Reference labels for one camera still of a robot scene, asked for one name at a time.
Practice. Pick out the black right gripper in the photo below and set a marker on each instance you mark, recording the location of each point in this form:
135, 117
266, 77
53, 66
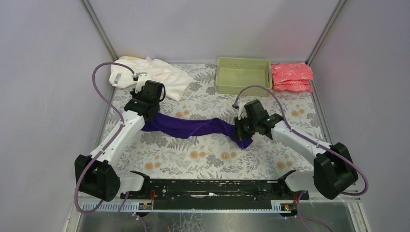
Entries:
241, 129

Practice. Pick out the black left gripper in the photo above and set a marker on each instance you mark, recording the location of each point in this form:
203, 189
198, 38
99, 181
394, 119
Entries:
150, 110

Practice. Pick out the purple microfibre towel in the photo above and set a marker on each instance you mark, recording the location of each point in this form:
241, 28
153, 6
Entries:
184, 128

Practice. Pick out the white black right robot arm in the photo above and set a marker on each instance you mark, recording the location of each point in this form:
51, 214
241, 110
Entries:
332, 172

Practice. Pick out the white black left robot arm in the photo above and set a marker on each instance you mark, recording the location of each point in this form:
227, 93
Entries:
95, 174

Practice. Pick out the white crumpled towel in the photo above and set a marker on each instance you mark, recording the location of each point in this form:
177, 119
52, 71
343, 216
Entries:
175, 80

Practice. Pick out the green perforated plastic basket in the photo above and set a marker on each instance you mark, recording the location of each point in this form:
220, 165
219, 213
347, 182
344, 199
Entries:
235, 74

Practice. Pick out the pink patterned plastic package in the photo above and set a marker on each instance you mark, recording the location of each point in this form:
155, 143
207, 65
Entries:
294, 76

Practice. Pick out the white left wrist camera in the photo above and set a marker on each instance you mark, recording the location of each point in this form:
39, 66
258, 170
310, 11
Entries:
140, 79

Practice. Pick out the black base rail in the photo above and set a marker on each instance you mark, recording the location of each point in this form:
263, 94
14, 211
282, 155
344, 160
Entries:
209, 195

